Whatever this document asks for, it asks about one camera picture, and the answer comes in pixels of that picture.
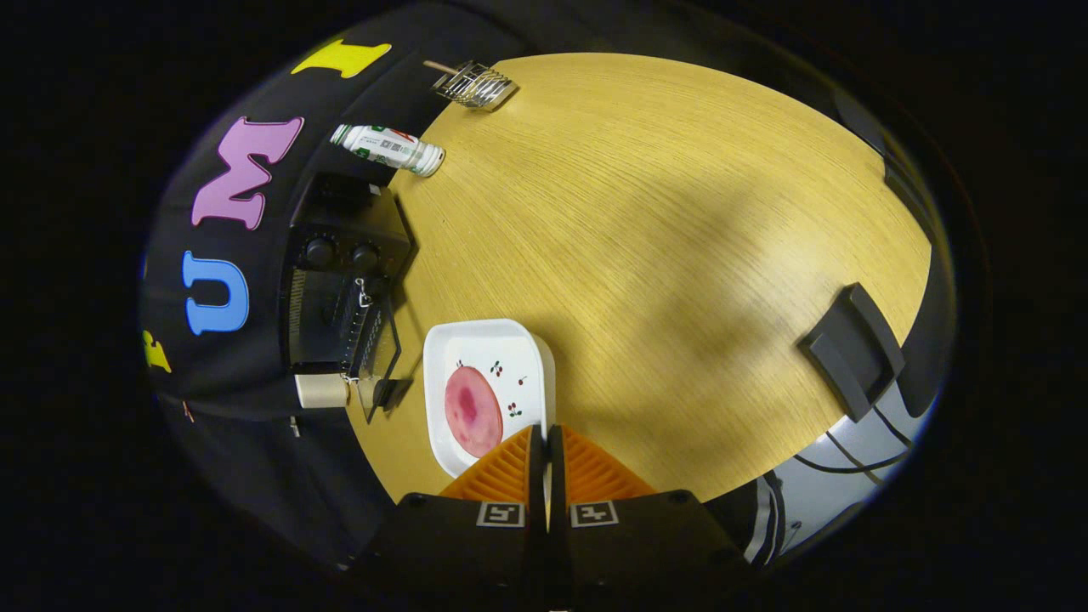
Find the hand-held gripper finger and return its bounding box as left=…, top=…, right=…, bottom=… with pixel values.
left=547, top=423, right=757, bottom=612
left=357, top=425, right=547, bottom=612

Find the round pink ham slice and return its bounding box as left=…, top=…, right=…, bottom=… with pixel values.
left=445, top=365, right=504, bottom=458

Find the white square plate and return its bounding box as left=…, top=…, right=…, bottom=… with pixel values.
left=422, top=319, right=557, bottom=479

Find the black toaster oven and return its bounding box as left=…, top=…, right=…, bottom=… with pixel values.
left=280, top=172, right=417, bottom=424

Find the white bread toaster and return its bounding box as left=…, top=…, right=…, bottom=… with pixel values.
left=295, top=374, right=351, bottom=410

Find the white green drink bottle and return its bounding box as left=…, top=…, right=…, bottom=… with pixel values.
left=330, top=124, right=446, bottom=178

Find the black cable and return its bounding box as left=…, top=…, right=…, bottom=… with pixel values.
left=793, top=425, right=912, bottom=474

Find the metal wire basket holder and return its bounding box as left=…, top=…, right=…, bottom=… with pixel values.
left=431, top=59, right=519, bottom=111

